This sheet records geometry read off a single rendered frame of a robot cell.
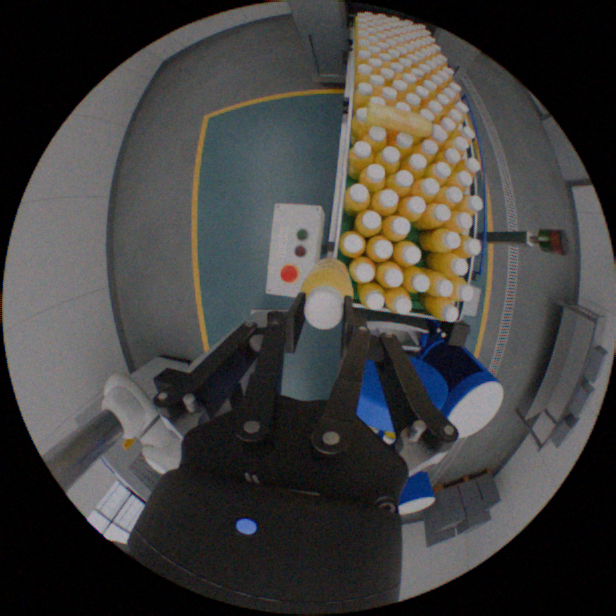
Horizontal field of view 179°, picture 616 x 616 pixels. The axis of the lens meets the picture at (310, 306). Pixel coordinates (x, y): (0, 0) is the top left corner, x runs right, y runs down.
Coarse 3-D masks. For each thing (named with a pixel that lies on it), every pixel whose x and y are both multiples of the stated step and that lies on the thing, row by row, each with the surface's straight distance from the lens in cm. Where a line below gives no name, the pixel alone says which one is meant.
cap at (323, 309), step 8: (312, 296) 21; (320, 296) 21; (328, 296) 21; (336, 296) 22; (312, 304) 22; (320, 304) 22; (328, 304) 22; (336, 304) 22; (304, 312) 22; (312, 312) 22; (320, 312) 22; (328, 312) 22; (336, 312) 22; (312, 320) 22; (320, 320) 22; (328, 320) 22; (336, 320) 22; (320, 328) 23; (328, 328) 23
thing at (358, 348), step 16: (352, 336) 15; (368, 336) 15; (352, 352) 13; (352, 368) 11; (336, 384) 10; (352, 384) 10; (336, 400) 9; (352, 400) 9; (320, 416) 8; (336, 416) 8; (352, 416) 8; (320, 432) 7; (336, 432) 7; (320, 448) 7; (336, 448) 7
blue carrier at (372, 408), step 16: (368, 368) 57; (416, 368) 63; (432, 368) 66; (368, 384) 50; (432, 384) 58; (368, 400) 46; (384, 400) 47; (432, 400) 52; (368, 416) 48; (384, 416) 47
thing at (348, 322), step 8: (344, 296) 22; (344, 304) 20; (352, 304) 20; (344, 312) 18; (352, 312) 18; (344, 320) 16; (352, 320) 16; (344, 328) 16; (352, 328) 16; (344, 336) 16; (344, 344) 17; (344, 352) 17
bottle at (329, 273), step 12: (324, 264) 30; (336, 264) 31; (312, 276) 26; (324, 276) 25; (336, 276) 25; (348, 276) 30; (312, 288) 24; (324, 288) 23; (336, 288) 24; (348, 288) 25
